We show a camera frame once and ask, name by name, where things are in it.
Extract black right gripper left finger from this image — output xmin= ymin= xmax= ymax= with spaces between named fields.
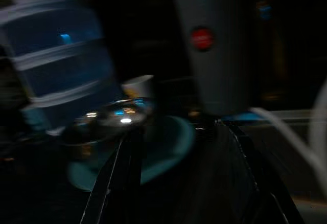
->
xmin=79 ymin=128 xmax=143 ymax=224

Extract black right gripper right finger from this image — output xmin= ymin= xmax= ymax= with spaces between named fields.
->
xmin=194 ymin=120 xmax=305 ymax=224

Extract stainless steel bowl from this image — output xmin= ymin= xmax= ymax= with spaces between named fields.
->
xmin=62 ymin=98 xmax=157 ymax=158

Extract teal plate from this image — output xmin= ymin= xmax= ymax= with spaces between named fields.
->
xmin=66 ymin=115 xmax=197 ymax=192

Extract stainless steel sink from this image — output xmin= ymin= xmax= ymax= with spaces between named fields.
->
xmin=245 ymin=108 xmax=327 ymax=224

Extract white printed cup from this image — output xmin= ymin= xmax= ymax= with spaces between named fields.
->
xmin=121 ymin=74 xmax=157 ymax=100

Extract grey thermos with red logo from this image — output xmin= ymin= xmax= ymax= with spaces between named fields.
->
xmin=174 ymin=0 xmax=259 ymax=117

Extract white stacked food container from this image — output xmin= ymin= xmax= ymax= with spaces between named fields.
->
xmin=0 ymin=0 xmax=125 ymax=137

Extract dark oil bottle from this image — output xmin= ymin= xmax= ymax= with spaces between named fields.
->
xmin=251 ymin=0 xmax=291 ymax=102

